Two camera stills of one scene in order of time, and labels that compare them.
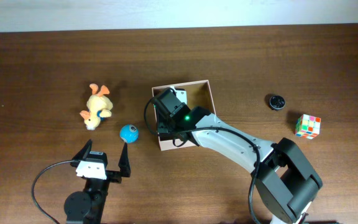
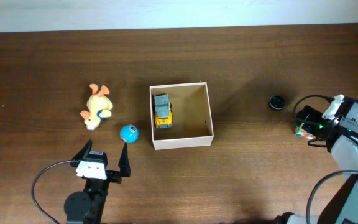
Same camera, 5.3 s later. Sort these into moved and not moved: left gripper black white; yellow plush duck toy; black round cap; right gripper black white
Moved: right gripper black white
Not moved: black round cap; yellow plush duck toy; left gripper black white
